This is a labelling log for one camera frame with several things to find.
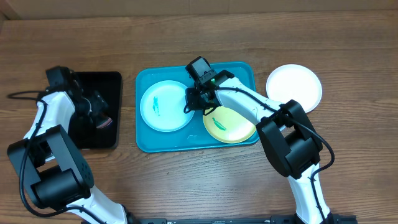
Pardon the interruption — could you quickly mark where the light blue plate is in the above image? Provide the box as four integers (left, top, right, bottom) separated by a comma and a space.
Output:
140, 80, 194, 132

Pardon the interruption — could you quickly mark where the white plate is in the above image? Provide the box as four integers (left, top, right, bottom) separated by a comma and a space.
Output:
266, 64, 323, 113

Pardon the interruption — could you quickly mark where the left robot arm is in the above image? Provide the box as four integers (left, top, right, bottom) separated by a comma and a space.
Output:
7, 89, 134, 223

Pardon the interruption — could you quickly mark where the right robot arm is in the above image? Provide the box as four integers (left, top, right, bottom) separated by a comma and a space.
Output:
184, 69, 332, 223

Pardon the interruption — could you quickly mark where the black plastic tray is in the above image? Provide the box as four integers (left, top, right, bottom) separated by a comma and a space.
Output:
68, 72, 123, 149

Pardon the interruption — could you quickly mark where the teal plastic tray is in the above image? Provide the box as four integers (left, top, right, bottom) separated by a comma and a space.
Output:
136, 65, 259, 153

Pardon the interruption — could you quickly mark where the yellow-green plate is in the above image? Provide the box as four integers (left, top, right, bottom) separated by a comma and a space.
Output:
203, 106, 256, 144

